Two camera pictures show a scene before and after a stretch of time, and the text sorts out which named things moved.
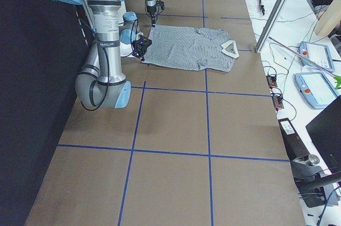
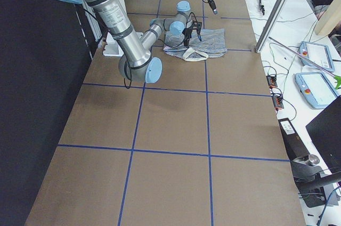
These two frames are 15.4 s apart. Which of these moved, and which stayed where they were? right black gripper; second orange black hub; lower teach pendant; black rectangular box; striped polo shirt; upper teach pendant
Moved: right black gripper; striped polo shirt
Stayed: black rectangular box; upper teach pendant; lower teach pendant; second orange black hub
